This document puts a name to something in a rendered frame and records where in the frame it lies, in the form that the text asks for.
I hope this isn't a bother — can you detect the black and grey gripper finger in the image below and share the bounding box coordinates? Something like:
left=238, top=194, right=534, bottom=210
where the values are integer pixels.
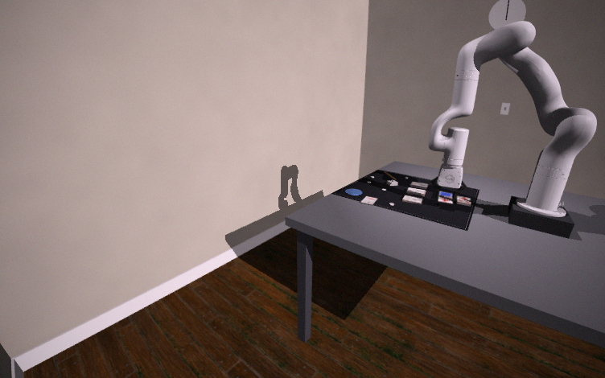
left=430, top=177, right=441, bottom=199
left=452, top=181, right=467, bottom=202

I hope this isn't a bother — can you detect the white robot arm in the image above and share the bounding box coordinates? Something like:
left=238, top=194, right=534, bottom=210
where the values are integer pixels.
left=429, top=21, right=597, bottom=217

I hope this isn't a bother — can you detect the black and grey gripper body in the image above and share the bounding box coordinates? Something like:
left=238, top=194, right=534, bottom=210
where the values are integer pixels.
left=437, top=163, right=463, bottom=189

